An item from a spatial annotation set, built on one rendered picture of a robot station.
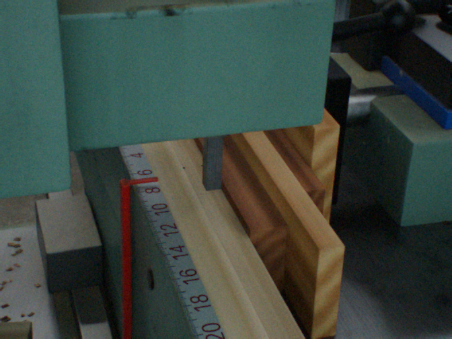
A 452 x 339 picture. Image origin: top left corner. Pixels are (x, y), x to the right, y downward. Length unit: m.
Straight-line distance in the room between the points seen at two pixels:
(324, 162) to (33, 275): 0.26
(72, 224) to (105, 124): 0.23
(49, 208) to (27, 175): 0.28
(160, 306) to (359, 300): 0.12
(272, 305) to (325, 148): 0.13
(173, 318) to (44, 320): 0.24
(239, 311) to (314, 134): 0.14
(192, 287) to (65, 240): 0.23
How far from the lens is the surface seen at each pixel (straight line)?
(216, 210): 0.50
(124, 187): 0.49
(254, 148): 0.53
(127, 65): 0.42
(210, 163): 0.49
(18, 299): 0.68
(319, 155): 0.53
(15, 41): 0.37
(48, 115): 0.39
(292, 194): 0.49
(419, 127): 0.57
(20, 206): 2.28
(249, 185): 0.52
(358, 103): 0.60
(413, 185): 0.57
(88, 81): 0.42
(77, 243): 0.64
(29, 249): 0.72
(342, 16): 1.30
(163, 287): 0.45
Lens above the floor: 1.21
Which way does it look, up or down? 30 degrees down
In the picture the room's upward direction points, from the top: 2 degrees clockwise
